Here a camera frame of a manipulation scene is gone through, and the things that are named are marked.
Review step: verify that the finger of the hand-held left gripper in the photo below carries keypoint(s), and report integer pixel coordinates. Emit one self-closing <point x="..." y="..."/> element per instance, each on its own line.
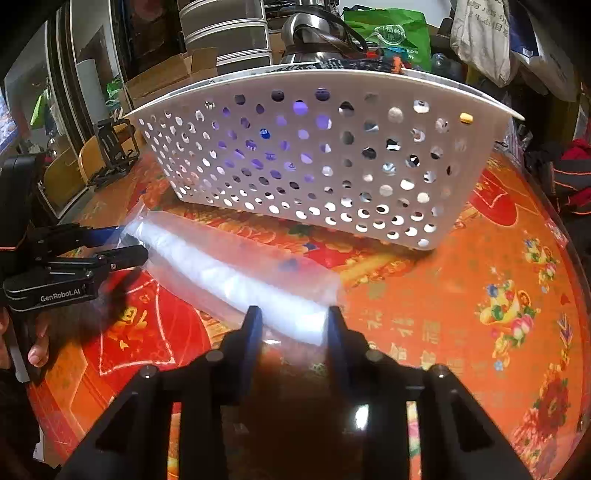
<point x="104" y="235"/>
<point x="124" y="258"/>

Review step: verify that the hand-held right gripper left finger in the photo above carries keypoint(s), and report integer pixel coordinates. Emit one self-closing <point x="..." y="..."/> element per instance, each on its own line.
<point x="251" y="332"/>

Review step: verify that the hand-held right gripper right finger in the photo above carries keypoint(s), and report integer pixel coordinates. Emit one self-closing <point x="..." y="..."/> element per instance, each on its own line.
<point x="334" y="332"/>

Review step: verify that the clear plastic bag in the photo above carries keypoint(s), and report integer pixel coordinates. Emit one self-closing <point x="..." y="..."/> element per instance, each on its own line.
<point x="221" y="272"/>

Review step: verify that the purple tissue pack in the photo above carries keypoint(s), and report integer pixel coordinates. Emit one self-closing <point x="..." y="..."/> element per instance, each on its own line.
<point x="322" y="122"/>

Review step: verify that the white perforated plastic basket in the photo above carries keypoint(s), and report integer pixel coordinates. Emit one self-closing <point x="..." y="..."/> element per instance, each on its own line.
<point x="300" y="81"/>

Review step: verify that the person's left hand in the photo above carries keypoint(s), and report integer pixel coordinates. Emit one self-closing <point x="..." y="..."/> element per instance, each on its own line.
<point x="39" y="350"/>

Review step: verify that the wooden chair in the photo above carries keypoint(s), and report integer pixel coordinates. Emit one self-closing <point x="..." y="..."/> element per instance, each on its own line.
<point x="90" y="157"/>

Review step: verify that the black phone stand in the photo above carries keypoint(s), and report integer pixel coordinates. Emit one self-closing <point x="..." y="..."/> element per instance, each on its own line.
<point x="111" y="147"/>

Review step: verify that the red printed tablecloth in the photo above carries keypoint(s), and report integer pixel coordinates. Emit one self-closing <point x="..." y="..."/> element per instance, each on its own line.
<point x="461" y="286"/>

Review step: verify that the dark wooden mirrored cabinet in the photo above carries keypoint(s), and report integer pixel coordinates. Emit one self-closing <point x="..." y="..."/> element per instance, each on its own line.
<point x="92" y="69"/>

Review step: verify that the open cardboard box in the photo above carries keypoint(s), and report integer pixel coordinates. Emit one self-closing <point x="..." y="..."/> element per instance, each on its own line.
<point x="157" y="85"/>

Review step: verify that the white stacked drawer tower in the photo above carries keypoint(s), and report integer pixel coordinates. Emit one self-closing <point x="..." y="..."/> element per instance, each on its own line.
<point x="221" y="41"/>

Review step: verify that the dark knitted cloth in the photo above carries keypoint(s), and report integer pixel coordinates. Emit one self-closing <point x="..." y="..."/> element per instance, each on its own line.
<point x="392" y="64"/>

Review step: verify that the stainless steel kettle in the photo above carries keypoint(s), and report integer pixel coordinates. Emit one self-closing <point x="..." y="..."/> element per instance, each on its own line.
<point x="300" y="32"/>

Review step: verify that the red and black backpack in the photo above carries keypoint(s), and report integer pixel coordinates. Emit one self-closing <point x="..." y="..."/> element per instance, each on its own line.
<point x="572" y="175"/>

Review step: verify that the green shopping bag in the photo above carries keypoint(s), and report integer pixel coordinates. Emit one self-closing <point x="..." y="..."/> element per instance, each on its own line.
<point x="392" y="27"/>

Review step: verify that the beige canvas tote bag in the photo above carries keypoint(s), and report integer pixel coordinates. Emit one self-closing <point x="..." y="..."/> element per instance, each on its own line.
<point x="480" y="41"/>

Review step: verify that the blue hanging bag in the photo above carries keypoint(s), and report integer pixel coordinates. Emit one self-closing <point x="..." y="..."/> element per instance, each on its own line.
<point x="526" y="32"/>

